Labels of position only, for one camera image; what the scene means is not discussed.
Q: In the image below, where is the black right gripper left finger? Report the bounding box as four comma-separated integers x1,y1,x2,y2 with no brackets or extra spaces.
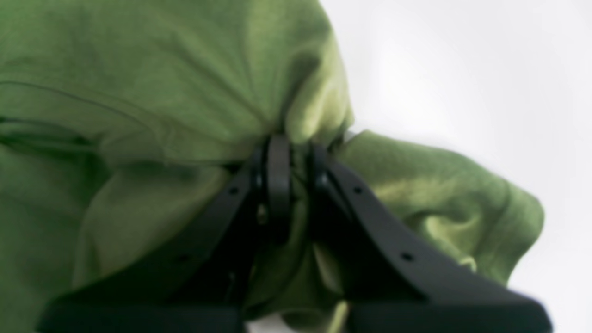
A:
37,135,290,333

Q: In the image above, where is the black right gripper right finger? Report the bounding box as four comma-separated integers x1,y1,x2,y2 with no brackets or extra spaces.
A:
309,145,553,333

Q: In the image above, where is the green T-shirt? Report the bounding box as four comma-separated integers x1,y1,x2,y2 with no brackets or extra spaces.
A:
1,0,545,333

